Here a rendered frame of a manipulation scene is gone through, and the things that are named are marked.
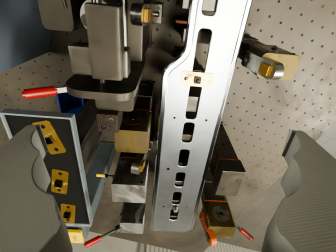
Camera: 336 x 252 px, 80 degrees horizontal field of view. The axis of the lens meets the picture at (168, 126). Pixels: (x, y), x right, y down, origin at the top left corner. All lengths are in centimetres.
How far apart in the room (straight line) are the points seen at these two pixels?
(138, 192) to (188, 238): 110
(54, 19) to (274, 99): 86
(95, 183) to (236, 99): 68
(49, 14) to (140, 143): 34
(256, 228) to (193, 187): 241
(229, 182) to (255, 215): 217
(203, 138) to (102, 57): 41
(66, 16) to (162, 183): 57
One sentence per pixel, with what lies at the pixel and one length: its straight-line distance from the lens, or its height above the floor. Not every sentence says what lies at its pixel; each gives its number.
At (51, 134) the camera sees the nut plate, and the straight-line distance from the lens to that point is 49.
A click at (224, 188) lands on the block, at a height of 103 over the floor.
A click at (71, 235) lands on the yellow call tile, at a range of 77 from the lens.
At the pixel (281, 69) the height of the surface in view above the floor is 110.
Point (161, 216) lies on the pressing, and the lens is 92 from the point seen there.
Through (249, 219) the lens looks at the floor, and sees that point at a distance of 295.
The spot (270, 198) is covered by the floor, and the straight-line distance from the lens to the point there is 272.
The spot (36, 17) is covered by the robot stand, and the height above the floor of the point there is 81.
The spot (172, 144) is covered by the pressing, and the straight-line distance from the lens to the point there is 64.
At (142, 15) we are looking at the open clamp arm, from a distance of 42.
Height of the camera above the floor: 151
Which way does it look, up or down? 58 degrees down
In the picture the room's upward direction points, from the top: 179 degrees clockwise
